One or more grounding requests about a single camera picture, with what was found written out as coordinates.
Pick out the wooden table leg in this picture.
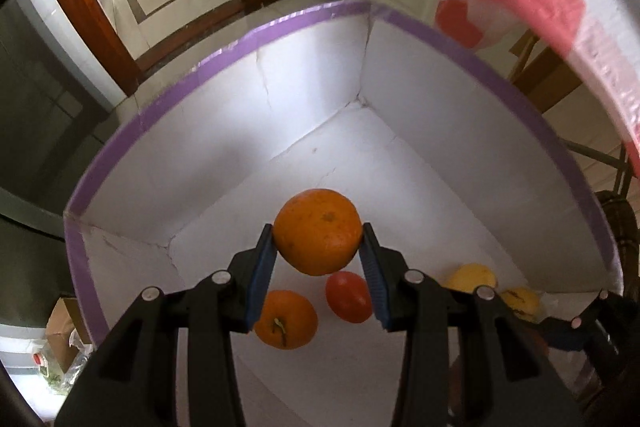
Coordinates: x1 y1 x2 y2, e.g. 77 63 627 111
510 32 583 112

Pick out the pale yellow striped melon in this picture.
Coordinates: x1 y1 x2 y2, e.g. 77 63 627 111
445 263 499 295

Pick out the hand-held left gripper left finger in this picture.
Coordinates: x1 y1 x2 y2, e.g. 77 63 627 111
54 223 279 427

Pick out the cardboard box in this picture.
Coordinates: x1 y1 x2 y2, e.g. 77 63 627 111
46 297 93 370

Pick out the white box with purple rim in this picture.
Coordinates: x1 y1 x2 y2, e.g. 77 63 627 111
63 0 623 427

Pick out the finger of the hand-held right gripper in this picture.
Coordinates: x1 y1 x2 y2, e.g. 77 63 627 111
537 289 640 390

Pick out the dark grey appliance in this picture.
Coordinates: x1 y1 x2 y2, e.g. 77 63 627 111
0 0 121 323

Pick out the red tomato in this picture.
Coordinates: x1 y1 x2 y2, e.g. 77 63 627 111
325 271 375 324

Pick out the orange with stem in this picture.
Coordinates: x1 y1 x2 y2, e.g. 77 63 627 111
254 290 319 349

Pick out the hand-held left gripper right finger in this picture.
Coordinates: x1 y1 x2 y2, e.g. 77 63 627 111
360 222 586 427

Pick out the red white checked tablecloth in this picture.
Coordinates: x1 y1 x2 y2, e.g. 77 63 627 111
434 0 640 180

